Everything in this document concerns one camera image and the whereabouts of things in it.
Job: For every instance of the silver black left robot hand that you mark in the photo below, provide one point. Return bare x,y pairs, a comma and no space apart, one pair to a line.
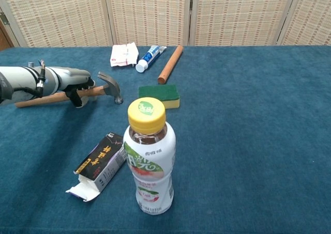
72,77

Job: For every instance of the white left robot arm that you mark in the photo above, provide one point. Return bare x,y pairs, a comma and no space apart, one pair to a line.
20,76

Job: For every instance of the green yellow scrubbing sponge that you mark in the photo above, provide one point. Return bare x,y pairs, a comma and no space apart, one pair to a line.
157,92

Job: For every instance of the white crumpled paper packet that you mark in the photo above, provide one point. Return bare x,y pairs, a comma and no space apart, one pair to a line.
122,54

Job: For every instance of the woven bamboo screen panel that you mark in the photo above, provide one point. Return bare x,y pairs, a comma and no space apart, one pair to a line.
310,17
240,14
147,14
59,14

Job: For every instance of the brown wooden door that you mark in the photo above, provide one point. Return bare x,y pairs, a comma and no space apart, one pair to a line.
3,39

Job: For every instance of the blue white toothpaste tube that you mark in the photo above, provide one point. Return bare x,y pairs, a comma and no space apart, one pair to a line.
150,57

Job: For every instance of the black open carton box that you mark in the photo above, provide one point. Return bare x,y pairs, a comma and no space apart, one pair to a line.
101,161

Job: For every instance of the metal door hinge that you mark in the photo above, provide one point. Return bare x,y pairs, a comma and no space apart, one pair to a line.
3,18

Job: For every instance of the round wooden rod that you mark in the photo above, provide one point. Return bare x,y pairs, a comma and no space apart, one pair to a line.
170,64

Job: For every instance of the white drink bottle yellow cap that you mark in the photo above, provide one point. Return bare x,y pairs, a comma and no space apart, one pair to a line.
150,167

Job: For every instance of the blue table carpet cloth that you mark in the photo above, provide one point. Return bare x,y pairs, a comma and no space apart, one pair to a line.
245,141

